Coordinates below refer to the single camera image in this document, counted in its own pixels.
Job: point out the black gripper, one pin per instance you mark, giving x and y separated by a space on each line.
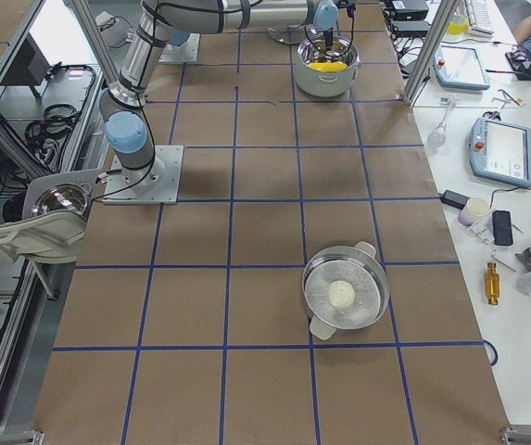
328 38

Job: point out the yellow toy corn cob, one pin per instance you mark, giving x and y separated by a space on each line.
328 67

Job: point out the glass pot lid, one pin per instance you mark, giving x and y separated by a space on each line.
288 35

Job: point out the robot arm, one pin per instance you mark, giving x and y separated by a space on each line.
169 30

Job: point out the pale green cooking pot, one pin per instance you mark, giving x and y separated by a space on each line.
321 84

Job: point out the steel steamer pot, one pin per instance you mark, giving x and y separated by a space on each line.
356 264

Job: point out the yellow tape roll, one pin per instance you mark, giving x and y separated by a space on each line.
458 24

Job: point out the far teach pendant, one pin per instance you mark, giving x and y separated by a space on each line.
459 66

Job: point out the teach pendant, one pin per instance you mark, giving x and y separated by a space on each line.
459 66
501 152

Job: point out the white keyboard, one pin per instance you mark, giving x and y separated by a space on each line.
479 22

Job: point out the black power adapter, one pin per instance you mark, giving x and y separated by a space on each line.
453 199

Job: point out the near teach pendant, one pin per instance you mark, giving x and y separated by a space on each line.
501 152

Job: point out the white plastic cup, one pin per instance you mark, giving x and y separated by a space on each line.
473 211

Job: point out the black smartphone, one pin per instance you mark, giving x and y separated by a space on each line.
502 228

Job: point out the white steamed bun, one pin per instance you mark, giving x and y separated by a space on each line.
341 294

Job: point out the gold metal cylinder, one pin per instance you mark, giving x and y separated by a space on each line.
492 284

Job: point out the aluminium frame post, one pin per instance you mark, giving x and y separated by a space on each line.
438 28

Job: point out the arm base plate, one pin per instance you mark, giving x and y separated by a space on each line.
160 184
182 47

